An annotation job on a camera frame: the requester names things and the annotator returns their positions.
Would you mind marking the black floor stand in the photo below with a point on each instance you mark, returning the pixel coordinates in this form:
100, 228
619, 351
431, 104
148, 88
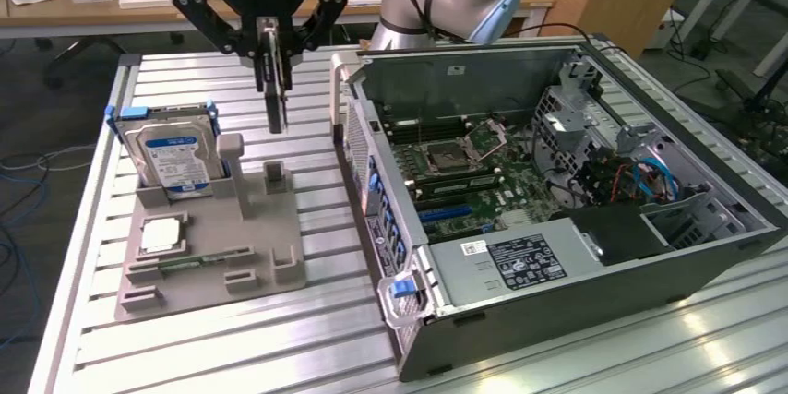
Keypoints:
763, 103

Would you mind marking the hard disk with blue caddy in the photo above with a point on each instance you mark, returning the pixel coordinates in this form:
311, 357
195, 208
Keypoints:
172, 158

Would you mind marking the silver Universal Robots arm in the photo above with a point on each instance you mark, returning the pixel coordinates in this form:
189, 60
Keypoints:
419, 2

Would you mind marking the green graphics card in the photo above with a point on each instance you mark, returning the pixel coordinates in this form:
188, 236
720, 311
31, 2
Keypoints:
277, 112

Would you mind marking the metal socket cover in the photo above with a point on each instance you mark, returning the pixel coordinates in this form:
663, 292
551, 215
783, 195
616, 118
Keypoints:
487, 135

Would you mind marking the open dark PC case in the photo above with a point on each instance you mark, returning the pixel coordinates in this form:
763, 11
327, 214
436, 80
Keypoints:
553, 320

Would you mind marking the open silver drive bracket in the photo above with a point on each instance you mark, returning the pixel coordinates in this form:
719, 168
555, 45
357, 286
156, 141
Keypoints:
677, 216

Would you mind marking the blue case latch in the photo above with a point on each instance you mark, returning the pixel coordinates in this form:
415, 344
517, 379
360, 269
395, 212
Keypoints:
404, 288

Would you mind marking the grey power supply unit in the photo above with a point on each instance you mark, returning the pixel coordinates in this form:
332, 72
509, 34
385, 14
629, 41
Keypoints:
468, 274

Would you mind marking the CPU socket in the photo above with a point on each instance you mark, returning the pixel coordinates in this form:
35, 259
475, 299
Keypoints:
444, 156

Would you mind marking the blue expansion slot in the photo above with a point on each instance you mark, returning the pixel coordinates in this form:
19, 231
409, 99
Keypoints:
445, 214

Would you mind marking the grey parts rack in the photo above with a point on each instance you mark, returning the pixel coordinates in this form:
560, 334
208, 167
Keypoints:
203, 292

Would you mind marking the green motherboard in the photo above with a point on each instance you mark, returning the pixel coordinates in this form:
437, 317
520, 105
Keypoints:
511, 182

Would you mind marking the green RAM stick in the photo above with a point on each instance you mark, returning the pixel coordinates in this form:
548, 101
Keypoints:
184, 262

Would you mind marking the black installed RAM stick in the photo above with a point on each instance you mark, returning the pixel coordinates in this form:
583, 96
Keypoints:
459, 187

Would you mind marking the perforated silver disk bay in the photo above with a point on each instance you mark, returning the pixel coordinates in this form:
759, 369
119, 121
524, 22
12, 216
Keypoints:
567, 128

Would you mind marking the silver CPU chip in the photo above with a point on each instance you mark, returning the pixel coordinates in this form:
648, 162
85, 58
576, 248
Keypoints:
161, 235

